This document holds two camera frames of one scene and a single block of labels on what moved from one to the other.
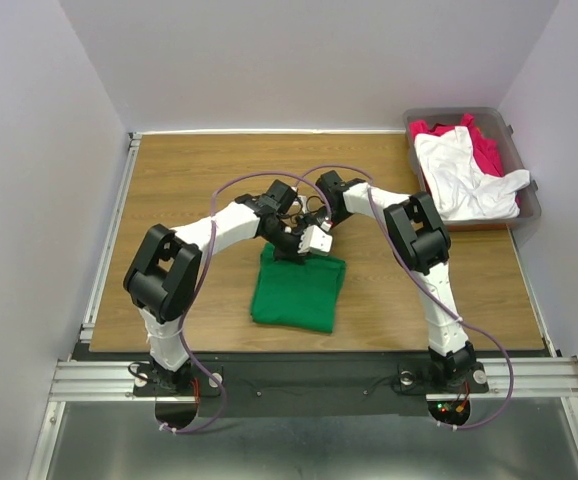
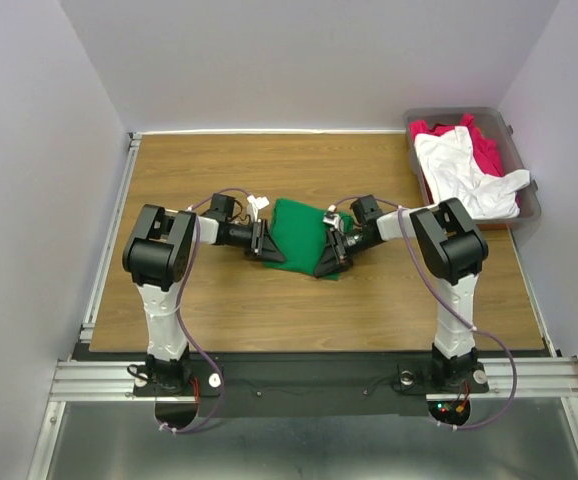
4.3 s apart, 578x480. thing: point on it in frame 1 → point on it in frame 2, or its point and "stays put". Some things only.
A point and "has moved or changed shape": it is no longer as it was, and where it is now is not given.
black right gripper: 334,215 → 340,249
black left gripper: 292,254 → 260,243
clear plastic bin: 473,168 stays put
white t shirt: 460,191 stays put
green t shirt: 297,295 has moved or changed shape
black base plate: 301,385 stays put
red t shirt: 484,149 stays put
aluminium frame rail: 532,378 stays put
